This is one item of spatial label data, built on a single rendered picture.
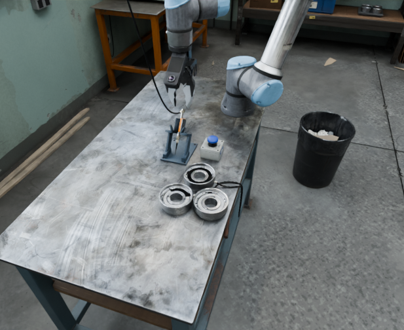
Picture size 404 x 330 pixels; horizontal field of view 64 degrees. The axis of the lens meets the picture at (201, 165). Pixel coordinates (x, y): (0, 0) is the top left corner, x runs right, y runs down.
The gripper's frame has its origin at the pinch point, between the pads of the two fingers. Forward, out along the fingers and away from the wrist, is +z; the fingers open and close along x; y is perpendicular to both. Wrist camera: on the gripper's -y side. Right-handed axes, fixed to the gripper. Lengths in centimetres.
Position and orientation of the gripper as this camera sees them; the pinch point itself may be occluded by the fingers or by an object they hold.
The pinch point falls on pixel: (180, 105)
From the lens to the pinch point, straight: 111.1
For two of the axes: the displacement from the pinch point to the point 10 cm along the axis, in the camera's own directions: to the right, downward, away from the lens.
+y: 3.1, -6.2, 7.2
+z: 0.0, 7.5, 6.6
